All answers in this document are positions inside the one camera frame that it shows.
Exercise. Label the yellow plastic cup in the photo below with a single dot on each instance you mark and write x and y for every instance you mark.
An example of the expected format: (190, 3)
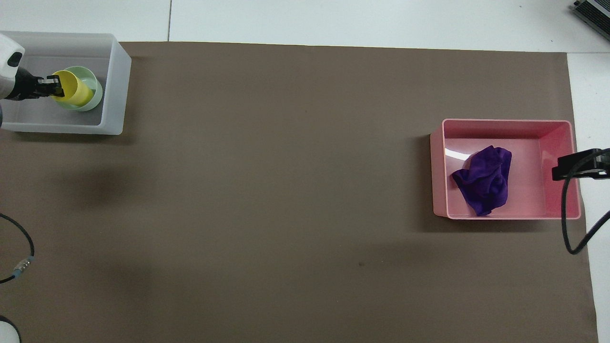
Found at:
(72, 89)

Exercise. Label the purple cloth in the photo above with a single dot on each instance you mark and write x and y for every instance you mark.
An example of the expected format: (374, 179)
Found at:
(483, 183)

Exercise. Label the pink plastic box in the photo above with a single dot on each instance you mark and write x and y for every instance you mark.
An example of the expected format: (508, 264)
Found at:
(529, 157)

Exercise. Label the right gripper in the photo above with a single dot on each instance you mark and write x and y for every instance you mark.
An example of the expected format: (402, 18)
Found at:
(599, 164)

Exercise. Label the grey metal device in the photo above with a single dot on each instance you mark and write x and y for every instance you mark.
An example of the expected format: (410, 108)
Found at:
(593, 12)

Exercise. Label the pale green plastic cup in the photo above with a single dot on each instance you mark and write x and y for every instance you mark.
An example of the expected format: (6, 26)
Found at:
(93, 81)

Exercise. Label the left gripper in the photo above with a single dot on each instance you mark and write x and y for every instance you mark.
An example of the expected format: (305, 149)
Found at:
(21, 85)

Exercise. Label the translucent white plastic box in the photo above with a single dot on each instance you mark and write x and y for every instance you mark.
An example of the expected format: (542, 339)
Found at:
(113, 90)

